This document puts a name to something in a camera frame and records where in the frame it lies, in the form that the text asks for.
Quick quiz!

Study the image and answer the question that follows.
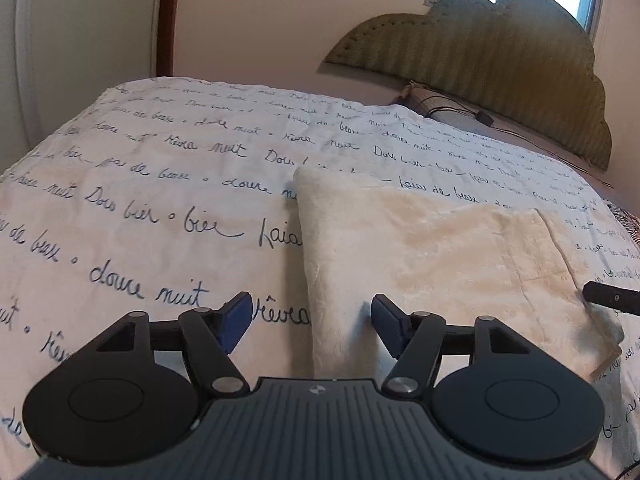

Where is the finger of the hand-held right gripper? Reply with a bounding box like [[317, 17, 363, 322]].
[[582, 281, 640, 318]]

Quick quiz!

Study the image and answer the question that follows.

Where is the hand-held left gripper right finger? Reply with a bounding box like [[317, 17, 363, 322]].
[[370, 293, 534, 402]]

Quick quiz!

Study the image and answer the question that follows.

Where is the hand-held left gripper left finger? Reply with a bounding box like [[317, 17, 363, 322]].
[[94, 290, 254, 402]]

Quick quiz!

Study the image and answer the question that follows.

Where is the cream towel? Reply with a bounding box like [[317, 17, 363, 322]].
[[292, 166, 626, 382]]

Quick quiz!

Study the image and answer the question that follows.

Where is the dark patterned cloth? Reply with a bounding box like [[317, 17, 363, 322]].
[[602, 198, 640, 262]]

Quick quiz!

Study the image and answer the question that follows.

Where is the white script-printed quilt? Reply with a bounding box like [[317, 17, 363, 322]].
[[0, 76, 640, 480]]

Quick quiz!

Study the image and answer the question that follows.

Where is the striped pillow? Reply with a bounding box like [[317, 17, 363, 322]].
[[400, 80, 497, 127]]

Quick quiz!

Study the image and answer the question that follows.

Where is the olive upholstered headboard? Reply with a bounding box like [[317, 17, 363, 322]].
[[324, 0, 614, 171]]

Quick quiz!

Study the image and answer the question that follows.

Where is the black cable with plug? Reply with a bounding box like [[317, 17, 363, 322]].
[[419, 91, 614, 189]]

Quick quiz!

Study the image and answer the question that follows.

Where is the brown wooden door frame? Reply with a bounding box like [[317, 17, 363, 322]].
[[152, 0, 184, 79]]

